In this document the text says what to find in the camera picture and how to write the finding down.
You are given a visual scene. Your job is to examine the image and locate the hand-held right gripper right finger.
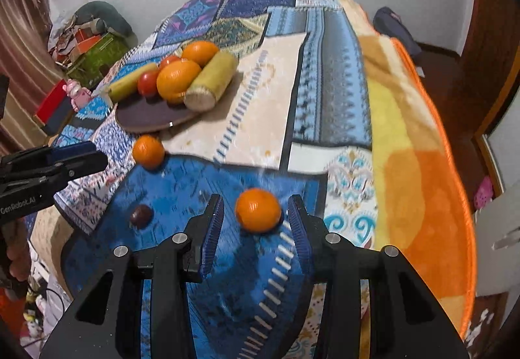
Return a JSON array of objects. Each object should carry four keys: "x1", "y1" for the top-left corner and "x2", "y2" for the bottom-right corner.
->
[{"x1": 288, "y1": 194, "x2": 470, "y2": 359}]

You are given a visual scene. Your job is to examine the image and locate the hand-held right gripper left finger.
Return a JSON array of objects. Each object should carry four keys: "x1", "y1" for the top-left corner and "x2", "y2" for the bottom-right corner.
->
[{"x1": 40, "y1": 193, "x2": 225, "y2": 359}]

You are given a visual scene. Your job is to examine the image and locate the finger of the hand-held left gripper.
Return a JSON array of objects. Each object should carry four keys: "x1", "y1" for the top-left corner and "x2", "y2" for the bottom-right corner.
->
[
  {"x1": 0, "y1": 141, "x2": 97, "y2": 165},
  {"x1": 24, "y1": 150, "x2": 109, "y2": 191}
]

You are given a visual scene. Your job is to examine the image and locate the small tangerine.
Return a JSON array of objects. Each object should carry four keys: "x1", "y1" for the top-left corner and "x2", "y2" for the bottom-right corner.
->
[
  {"x1": 132, "y1": 135, "x2": 165, "y2": 170},
  {"x1": 235, "y1": 187, "x2": 282, "y2": 233}
]

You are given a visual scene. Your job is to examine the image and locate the corn cob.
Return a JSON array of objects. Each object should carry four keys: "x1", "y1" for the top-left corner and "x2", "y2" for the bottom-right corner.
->
[
  {"x1": 108, "y1": 62, "x2": 159, "y2": 103},
  {"x1": 184, "y1": 50, "x2": 239, "y2": 113}
]

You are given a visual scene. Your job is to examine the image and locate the purple round plate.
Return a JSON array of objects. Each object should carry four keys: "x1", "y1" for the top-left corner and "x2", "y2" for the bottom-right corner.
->
[{"x1": 115, "y1": 87, "x2": 200, "y2": 133}]

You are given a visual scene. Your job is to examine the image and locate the large orange with sticker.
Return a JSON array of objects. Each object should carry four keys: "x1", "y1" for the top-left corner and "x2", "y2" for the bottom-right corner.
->
[{"x1": 156, "y1": 59, "x2": 202, "y2": 105}]

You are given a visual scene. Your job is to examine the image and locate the person's left hand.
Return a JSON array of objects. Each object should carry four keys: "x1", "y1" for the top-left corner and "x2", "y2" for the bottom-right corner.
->
[{"x1": 0, "y1": 218, "x2": 32, "y2": 295}]

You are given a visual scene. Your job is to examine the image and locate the red box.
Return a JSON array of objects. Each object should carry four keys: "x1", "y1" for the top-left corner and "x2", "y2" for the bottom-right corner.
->
[{"x1": 34, "y1": 80, "x2": 74, "y2": 134}]

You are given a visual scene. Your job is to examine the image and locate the pink plush toy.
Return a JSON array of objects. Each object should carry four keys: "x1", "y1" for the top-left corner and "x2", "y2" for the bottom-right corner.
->
[{"x1": 65, "y1": 80, "x2": 92, "y2": 112}]

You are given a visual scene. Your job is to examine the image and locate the small dark brown fruit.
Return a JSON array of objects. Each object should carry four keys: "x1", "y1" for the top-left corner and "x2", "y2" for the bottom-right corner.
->
[{"x1": 130, "y1": 205, "x2": 154, "y2": 229}]

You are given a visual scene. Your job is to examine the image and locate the green cardboard box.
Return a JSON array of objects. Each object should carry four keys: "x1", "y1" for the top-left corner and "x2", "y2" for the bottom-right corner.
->
[{"x1": 65, "y1": 33, "x2": 128, "y2": 85}]

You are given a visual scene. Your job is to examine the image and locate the pile of papers and boxes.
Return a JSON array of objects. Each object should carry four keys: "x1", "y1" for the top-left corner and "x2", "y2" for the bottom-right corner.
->
[{"x1": 48, "y1": 12, "x2": 102, "y2": 65}]

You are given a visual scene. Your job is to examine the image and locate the striped brown curtain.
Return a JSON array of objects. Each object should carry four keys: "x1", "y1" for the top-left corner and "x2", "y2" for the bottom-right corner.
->
[{"x1": 0, "y1": 0, "x2": 51, "y2": 152}]

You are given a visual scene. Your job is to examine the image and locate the orange and yellow blanket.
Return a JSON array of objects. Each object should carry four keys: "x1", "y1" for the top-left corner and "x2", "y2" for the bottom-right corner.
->
[{"x1": 335, "y1": 0, "x2": 477, "y2": 359}]

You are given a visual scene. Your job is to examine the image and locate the grey long pillow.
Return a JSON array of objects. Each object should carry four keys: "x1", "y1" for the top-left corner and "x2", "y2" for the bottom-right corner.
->
[{"x1": 75, "y1": 1, "x2": 135, "y2": 39}]

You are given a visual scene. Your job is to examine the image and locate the blue patchwork blanket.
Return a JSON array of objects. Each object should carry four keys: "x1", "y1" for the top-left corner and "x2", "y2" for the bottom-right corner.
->
[{"x1": 24, "y1": 0, "x2": 378, "y2": 359}]

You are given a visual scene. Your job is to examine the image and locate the pink slipper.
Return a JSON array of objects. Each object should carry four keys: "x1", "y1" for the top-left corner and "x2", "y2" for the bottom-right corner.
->
[{"x1": 473, "y1": 176, "x2": 495, "y2": 209}]

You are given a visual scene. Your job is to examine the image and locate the white furniture panel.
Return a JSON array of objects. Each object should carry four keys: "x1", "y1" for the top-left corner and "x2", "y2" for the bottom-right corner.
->
[{"x1": 473, "y1": 190, "x2": 520, "y2": 297}]

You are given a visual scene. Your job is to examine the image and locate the dark bag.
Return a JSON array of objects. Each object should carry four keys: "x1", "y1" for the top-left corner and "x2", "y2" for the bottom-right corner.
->
[{"x1": 373, "y1": 6, "x2": 423, "y2": 59}]

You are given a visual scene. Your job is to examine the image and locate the brown wooden door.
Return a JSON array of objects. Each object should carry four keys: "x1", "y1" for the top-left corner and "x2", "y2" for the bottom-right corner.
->
[{"x1": 459, "y1": 0, "x2": 520, "y2": 136}]

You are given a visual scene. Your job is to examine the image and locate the black floor cable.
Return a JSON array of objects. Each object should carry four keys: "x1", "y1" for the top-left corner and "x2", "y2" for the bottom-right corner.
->
[{"x1": 34, "y1": 287, "x2": 68, "y2": 321}]

